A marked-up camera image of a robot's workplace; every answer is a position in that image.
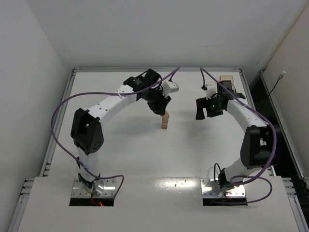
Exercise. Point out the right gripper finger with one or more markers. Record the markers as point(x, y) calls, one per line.
point(200, 111)
point(214, 112)

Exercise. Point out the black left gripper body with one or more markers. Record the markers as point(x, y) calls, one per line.
point(157, 102)

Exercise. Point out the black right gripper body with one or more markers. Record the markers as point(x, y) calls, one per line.
point(203, 105)

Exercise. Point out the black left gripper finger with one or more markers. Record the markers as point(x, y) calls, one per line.
point(154, 107)
point(163, 104)

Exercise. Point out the clear amber plastic bin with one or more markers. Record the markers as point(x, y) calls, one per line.
point(227, 78)

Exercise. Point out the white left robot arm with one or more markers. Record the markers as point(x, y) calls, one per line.
point(87, 127)

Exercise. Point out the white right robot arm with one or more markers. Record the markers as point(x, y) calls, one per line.
point(261, 138)

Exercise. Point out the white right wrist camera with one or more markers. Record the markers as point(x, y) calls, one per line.
point(210, 90)

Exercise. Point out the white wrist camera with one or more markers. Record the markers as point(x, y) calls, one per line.
point(170, 87)
point(210, 90)

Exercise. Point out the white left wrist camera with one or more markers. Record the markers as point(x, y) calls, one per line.
point(170, 87)

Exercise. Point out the black cable white plug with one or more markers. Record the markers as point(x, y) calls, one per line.
point(281, 75)

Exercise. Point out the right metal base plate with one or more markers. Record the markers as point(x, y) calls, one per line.
point(211, 190)

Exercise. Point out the metal base plate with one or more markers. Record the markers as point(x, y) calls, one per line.
point(100, 189)
point(211, 190)

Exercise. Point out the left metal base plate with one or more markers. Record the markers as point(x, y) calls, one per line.
point(100, 189)

